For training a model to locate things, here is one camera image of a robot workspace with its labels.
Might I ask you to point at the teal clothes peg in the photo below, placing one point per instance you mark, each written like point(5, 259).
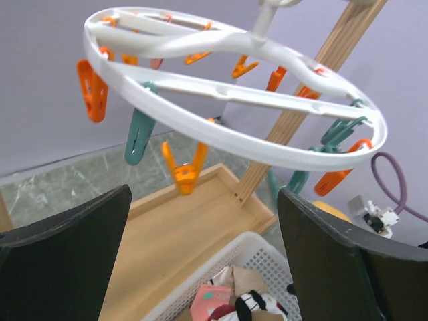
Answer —
point(140, 131)
point(295, 184)

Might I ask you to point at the beige folded sock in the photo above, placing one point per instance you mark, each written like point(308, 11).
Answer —
point(246, 280)

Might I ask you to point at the pink sock with green stripes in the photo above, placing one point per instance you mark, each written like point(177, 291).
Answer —
point(207, 299)

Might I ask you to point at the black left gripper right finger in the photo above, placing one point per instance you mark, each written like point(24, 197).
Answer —
point(343, 272)

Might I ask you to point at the teal right clothes peg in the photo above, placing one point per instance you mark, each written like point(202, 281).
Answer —
point(295, 184)

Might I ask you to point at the black white striped sock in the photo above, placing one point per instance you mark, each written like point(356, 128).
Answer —
point(256, 306)

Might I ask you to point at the white plastic laundry basket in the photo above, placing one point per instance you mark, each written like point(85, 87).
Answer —
point(248, 250)

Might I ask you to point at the white round clip hanger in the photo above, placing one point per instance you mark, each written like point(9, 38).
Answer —
point(142, 32)

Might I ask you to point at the yellow dish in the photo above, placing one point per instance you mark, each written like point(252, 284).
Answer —
point(331, 210)

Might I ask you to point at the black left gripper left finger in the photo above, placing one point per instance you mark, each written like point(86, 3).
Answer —
point(59, 268)

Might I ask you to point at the wooden hanger stand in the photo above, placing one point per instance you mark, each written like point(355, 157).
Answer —
point(166, 236)

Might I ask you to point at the teal far right peg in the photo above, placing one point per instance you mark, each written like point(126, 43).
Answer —
point(340, 131)

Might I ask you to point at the orange clothes peg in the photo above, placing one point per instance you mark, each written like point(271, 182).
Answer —
point(330, 180)
point(94, 91)
point(185, 176)

